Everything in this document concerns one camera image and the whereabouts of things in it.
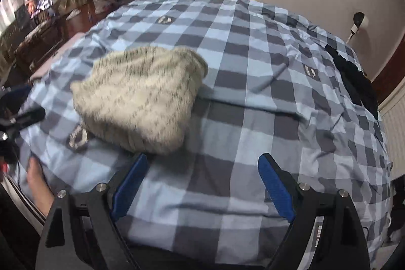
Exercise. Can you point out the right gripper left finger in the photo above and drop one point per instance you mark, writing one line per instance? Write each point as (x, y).
(80, 231)

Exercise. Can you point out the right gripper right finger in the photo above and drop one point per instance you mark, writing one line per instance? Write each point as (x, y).
(342, 243)

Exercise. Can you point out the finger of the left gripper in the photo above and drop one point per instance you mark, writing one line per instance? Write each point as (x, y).
(29, 118)
(13, 97)

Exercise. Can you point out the cream plaid knit shirt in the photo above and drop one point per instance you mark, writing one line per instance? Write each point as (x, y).
(141, 99)

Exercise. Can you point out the person's hand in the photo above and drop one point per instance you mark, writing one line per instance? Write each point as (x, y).
(43, 196)

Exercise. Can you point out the computer monitor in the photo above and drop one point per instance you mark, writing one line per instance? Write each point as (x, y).
(35, 7)

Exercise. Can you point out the white louvered closet door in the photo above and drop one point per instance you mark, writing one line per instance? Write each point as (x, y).
(393, 117)

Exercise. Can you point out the black garment on bed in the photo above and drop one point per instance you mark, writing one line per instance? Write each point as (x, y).
(356, 83)

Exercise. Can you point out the blue checkered bed sheet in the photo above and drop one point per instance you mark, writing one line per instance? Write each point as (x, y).
(271, 87)

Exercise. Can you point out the white security camera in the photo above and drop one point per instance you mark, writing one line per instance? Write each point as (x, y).
(361, 22)

